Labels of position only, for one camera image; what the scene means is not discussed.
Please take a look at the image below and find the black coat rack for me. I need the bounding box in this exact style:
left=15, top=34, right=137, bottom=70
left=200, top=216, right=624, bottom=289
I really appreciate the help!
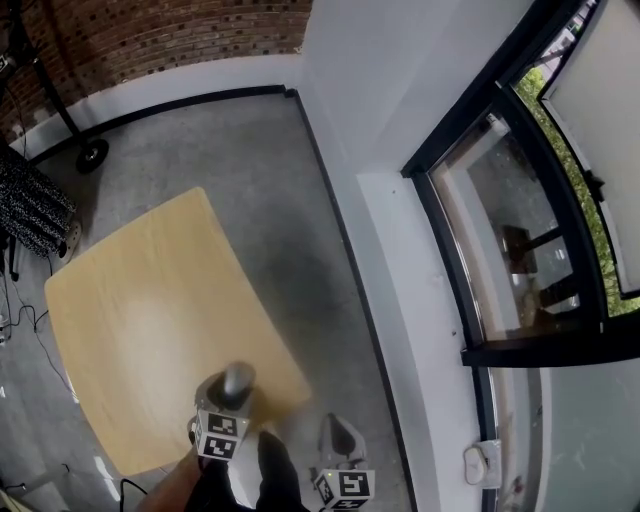
left=0, top=0, right=111, bottom=176

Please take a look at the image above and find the black window handle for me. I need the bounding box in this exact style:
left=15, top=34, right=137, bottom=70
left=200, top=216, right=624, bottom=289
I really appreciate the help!
left=583, top=169, right=607, bottom=202

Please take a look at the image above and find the person's left forearm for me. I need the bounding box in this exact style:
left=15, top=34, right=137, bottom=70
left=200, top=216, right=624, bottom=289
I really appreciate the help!
left=153, top=446, right=205, bottom=512

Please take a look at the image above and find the short black looped cable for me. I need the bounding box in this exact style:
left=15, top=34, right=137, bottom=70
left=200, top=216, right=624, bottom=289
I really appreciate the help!
left=118, top=476, right=150, bottom=497

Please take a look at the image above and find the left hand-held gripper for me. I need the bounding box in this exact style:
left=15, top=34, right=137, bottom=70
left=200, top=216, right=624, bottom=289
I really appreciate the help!
left=188, top=372, right=260, bottom=461

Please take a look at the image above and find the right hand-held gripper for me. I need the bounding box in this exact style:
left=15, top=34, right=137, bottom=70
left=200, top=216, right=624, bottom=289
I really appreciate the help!
left=312, top=412, right=377, bottom=512

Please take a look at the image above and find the white wall device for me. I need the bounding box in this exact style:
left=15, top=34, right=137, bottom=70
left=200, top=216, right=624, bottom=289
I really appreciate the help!
left=461, top=438, right=502, bottom=490

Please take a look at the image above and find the black window frame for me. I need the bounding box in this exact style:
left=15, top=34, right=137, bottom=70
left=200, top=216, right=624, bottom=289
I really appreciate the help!
left=401, top=0, right=640, bottom=512

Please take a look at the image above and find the black floor cable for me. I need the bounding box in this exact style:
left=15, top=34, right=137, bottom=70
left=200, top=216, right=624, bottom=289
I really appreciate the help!
left=0, top=234, right=52, bottom=352

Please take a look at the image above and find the small square wooden table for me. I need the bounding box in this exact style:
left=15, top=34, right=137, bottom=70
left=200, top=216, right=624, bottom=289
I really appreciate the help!
left=43, top=186, right=314, bottom=479

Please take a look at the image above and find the grey computer mouse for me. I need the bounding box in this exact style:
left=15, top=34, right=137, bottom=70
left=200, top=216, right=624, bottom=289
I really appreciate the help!
left=221, top=361, right=257, bottom=409

